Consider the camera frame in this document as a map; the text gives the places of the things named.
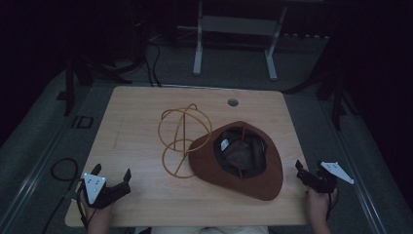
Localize white metal desk frame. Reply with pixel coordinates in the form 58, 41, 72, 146
176, 0, 289, 82

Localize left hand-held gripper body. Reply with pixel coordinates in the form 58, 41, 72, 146
77, 173, 132, 210

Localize brown felt hat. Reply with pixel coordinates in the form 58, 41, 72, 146
187, 120, 284, 202

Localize person's right hand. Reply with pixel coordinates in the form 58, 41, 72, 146
306, 186, 339, 225

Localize person's left hand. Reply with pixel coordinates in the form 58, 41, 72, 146
79, 193, 114, 229

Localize gold wire hat stand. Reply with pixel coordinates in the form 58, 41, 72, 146
157, 102, 213, 179

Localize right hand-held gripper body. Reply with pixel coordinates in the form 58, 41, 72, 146
304, 161, 356, 195

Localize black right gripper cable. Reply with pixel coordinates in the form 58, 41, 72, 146
325, 186, 341, 222

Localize black hanging cables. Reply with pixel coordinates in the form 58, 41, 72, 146
142, 32, 164, 88

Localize black floor cable loop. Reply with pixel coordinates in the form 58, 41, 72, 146
41, 157, 81, 234

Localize black tripod stand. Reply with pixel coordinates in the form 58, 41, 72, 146
56, 48, 134, 117
285, 19, 359, 132

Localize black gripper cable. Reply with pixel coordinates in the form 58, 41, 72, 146
325, 186, 341, 222
75, 181, 98, 230

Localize black rectangular floor bracket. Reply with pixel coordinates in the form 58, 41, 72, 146
70, 114, 95, 130

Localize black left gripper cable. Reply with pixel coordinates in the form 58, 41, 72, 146
75, 181, 98, 230

